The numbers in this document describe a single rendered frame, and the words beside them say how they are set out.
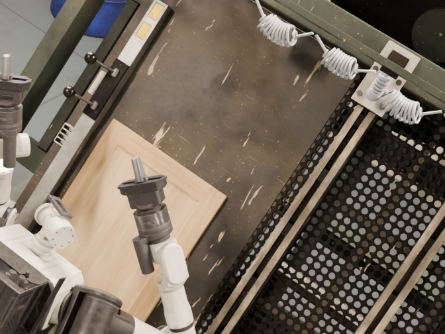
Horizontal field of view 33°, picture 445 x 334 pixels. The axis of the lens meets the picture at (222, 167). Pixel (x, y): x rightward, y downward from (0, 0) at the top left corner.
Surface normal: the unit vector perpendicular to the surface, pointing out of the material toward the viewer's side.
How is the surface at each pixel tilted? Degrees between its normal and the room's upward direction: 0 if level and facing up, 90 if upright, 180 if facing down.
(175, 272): 53
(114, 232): 58
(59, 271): 23
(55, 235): 79
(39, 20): 0
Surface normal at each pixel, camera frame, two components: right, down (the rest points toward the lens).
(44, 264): 0.50, -0.83
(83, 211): -0.24, -0.06
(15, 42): 0.33, -0.73
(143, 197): -0.21, 0.32
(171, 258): 0.59, 0.09
